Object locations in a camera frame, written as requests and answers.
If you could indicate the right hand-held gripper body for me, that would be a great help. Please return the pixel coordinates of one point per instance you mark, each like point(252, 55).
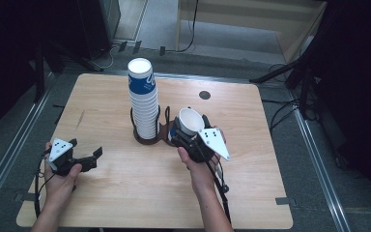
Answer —
point(214, 141)

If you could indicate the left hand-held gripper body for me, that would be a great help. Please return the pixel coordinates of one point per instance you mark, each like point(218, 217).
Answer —
point(59, 150)

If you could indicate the white and blue paper cup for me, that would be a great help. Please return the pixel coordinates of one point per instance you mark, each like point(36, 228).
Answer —
point(190, 121)

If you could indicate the dark two-slot cup holder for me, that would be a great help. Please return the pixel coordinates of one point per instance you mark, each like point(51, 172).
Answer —
point(148, 141)

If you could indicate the stack of paper cups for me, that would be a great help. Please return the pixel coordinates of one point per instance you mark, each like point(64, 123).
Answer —
point(144, 109)

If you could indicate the person's right hand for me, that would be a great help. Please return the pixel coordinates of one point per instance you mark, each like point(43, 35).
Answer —
point(201, 175)

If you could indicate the person's left hand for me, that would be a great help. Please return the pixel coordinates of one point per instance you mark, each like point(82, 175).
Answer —
point(59, 190)

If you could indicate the dark round table grommet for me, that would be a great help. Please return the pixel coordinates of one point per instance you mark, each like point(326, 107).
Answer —
point(205, 95)

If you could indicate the grey tape strip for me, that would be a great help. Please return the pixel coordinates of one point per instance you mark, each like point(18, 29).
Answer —
point(285, 201)
point(24, 197)

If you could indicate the black floor plug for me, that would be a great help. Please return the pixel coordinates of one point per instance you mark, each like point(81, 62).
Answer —
point(122, 46)
point(162, 51)
point(137, 46)

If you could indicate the black metal stand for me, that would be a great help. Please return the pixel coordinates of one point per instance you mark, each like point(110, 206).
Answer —
point(302, 71)

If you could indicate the black cabinet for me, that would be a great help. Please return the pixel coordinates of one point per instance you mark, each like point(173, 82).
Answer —
point(103, 22)

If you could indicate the light wooden shelf unit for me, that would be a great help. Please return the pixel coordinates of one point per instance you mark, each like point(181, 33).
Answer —
point(290, 19)

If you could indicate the metal floor rail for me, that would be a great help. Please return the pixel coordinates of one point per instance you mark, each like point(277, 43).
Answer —
point(9, 151)
point(322, 167)

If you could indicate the black upright post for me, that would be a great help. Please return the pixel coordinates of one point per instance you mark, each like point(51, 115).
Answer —
point(39, 74)

